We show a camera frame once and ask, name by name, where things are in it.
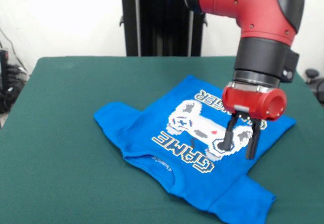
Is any grey office chair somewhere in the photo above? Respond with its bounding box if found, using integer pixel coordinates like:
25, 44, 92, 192
305, 68, 324, 105

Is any blue shirt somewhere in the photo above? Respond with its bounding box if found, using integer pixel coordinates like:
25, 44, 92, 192
93, 74, 297, 224

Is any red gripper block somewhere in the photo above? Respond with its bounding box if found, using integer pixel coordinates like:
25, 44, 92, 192
221, 82, 288, 160

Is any black cable clutter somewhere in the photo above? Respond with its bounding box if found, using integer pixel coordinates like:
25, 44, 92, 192
0, 64, 29, 114

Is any dark green table cloth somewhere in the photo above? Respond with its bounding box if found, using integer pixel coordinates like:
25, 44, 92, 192
0, 56, 324, 224

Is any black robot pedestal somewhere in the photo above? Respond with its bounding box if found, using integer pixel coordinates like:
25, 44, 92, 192
111, 0, 208, 57

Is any black box with red mark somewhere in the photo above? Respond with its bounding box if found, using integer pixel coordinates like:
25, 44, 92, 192
0, 49, 10, 93

